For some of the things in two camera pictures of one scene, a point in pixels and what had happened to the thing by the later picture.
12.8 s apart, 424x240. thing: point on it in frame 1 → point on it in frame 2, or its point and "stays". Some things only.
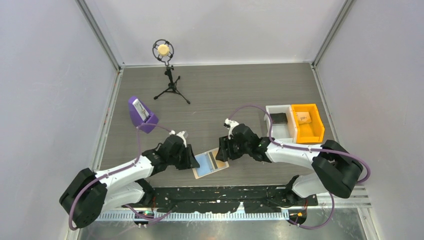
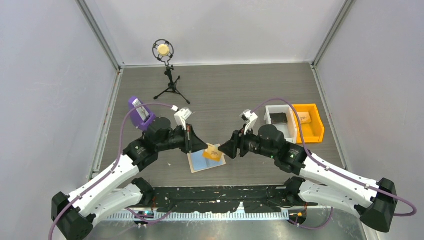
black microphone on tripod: (163, 49) stays
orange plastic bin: (311, 132) stays
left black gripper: (191, 162) → (192, 142)
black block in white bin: (279, 118) stays
